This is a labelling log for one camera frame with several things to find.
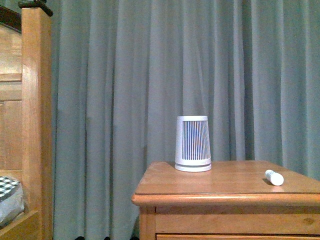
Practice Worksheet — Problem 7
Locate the white ribbed table lamp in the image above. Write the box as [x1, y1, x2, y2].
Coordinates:
[174, 115, 212, 173]

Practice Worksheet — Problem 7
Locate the grey pleated curtain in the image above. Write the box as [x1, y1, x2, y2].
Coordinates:
[47, 0, 320, 240]

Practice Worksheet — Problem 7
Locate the wooden nightstand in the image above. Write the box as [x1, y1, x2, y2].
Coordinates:
[132, 160, 320, 240]

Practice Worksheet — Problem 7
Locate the checkered bedding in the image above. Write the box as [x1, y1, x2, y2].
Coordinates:
[0, 176, 25, 228]

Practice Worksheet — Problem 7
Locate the wooden bed frame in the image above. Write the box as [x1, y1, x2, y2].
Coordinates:
[0, 0, 53, 240]

